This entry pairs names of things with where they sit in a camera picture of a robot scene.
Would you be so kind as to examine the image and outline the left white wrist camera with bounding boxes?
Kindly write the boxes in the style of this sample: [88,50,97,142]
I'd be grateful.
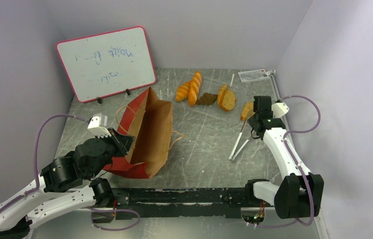
[88,113,111,138]

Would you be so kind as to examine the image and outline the small striped orange croissant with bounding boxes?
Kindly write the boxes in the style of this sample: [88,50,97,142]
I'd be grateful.
[175,81,191,102]

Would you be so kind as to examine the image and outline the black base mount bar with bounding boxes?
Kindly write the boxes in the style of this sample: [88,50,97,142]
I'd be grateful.
[79,178,276,221]

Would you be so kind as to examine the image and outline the long orange baguette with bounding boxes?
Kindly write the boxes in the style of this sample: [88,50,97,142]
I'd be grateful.
[188,71,202,107]

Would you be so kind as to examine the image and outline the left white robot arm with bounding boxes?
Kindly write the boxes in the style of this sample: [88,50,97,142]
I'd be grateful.
[0,128,135,239]

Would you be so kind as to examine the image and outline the small white card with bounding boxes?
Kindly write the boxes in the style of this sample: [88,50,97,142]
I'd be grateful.
[238,69,272,83]

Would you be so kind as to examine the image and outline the white marker pen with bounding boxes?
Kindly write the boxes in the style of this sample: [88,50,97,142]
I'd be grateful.
[229,74,235,87]

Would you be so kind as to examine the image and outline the round brown bread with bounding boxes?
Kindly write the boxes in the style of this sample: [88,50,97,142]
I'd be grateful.
[196,93,218,106]

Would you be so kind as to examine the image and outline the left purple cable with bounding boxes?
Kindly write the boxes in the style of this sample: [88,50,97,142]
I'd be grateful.
[0,114,141,237]

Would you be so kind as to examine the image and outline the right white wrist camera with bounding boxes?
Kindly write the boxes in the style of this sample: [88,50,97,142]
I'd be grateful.
[272,102,290,118]

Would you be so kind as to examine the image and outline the red framed whiteboard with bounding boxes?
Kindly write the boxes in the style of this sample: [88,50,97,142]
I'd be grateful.
[56,26,157,103]

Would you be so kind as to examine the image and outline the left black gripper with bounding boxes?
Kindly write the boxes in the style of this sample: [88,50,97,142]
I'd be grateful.
[89,126,136,177]

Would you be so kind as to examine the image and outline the red paper bag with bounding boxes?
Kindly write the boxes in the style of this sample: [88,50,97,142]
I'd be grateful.
[103,87,174,179]

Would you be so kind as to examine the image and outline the white handled metal tongs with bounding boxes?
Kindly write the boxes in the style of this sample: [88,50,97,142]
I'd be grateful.
[228,119,251,162]

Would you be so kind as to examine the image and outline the round sliced bread piece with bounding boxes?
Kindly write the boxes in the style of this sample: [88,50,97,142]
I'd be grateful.
[218,89,236,112]

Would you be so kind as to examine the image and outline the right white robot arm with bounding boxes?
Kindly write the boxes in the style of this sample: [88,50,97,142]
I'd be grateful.
[244,96,324,226]

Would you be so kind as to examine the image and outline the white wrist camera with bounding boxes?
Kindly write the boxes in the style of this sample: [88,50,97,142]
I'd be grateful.
[88,113,111,138]
[272,102,290,118]

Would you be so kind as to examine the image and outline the yellow bread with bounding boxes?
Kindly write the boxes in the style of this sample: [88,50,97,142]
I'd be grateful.
[216,84,228,105]

